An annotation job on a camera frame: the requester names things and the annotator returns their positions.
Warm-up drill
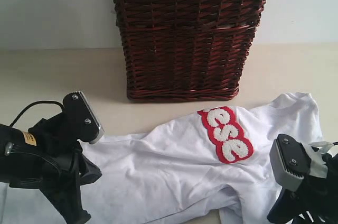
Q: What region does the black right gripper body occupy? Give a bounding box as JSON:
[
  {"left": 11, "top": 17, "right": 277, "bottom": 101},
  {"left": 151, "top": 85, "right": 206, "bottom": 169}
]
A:
[{"left": 292, "top": 154, "right": 337, "bottom": 223}]

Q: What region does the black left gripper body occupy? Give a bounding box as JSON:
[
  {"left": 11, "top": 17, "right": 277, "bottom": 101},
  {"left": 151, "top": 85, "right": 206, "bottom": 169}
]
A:
[{"left": 7, "top": 114, "right": 82, "bottom": 190}]

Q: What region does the white t-shirt with red lettering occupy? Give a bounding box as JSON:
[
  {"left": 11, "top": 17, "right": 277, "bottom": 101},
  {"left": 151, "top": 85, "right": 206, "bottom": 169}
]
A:
[{"left": 1, "top": 92, "right": 323, "bottom": 223}]

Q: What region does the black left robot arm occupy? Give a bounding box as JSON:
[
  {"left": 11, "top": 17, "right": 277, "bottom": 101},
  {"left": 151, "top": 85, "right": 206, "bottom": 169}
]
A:
[{"left": 1, "top": 114, "right": 102, "bottom": 223}]

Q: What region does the dark brown wicker basket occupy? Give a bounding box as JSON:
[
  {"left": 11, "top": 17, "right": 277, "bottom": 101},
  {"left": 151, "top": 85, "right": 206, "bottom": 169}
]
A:
[{"left": 114, "top": 0, "right": 266, "bottom": 102}]

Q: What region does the black left camera cable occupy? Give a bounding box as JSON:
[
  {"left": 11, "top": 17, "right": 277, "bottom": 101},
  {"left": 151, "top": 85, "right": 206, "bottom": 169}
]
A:
[{"left": 7, "top": 100, "right": 65, "bottom": 127}]

